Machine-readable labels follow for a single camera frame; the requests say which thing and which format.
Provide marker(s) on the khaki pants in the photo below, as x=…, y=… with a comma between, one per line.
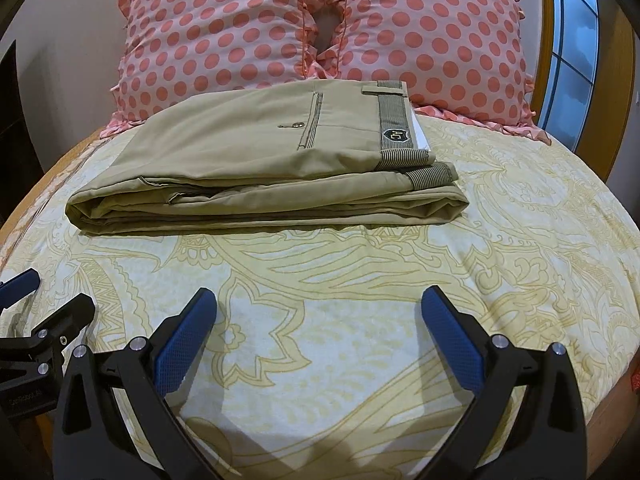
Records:
x=240, y=160

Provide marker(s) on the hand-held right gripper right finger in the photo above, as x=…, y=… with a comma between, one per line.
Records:
x=450, y=342

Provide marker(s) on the pink polka dot pillow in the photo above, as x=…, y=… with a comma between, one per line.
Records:
x=215, y=35
x=435, y=40

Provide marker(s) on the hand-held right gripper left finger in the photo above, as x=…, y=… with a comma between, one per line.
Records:
x=184, y=342

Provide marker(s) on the dark wooden furniture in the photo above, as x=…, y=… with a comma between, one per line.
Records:
x=17, y=135

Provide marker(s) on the yellow patterned bed sheet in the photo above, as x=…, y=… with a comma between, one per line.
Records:
x=320, y=285

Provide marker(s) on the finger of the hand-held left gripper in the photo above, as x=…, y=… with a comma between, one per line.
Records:
x=65, y=317
x=20, y=284

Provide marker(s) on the glass window panel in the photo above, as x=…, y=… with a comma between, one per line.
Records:
x=575, y=60

